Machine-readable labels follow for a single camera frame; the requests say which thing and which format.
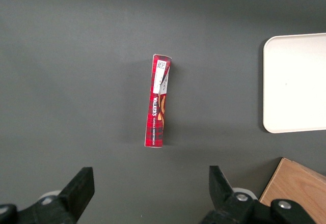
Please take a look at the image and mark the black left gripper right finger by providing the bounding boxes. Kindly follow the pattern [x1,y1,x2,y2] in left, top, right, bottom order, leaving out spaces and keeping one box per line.
[201,165,316,224]

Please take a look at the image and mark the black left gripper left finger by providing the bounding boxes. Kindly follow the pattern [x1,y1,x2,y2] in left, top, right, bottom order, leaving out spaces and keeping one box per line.
[0,166,95,224]

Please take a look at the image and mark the red tartan cookie box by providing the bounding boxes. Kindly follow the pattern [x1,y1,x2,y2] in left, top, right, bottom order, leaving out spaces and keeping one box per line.
[144,53,173,149]

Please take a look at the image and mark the white plastic tray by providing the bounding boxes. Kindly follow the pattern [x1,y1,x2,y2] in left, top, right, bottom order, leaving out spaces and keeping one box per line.
[262,33,326,134]

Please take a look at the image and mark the light wooden board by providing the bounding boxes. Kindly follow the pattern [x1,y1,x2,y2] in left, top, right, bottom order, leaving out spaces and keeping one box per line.
[259,157,326,224]

